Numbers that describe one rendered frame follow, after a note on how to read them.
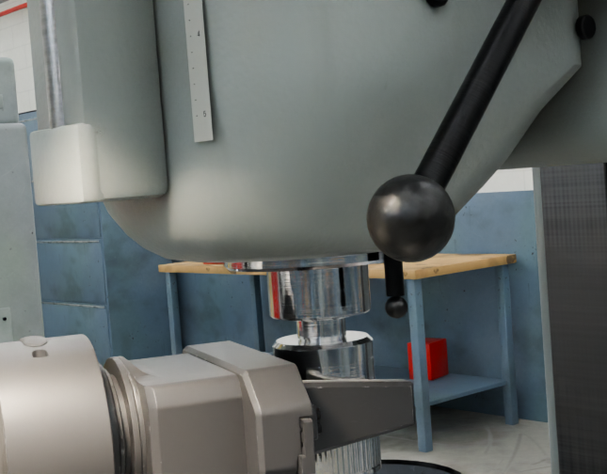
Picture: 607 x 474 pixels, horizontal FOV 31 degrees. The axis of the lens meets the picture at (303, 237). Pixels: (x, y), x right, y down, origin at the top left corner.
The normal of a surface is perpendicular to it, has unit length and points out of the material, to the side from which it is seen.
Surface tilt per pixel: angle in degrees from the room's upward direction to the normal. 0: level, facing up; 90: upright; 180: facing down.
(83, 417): 69
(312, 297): 90
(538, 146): 117
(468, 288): 90
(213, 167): 99
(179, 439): 90
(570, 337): 90
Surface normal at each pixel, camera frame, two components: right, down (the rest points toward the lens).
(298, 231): 0.21, 0.72
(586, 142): -0.64, 0.53
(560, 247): -0.76, 0.09
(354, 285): 0.68, -0.01
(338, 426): 0.37, 0.02
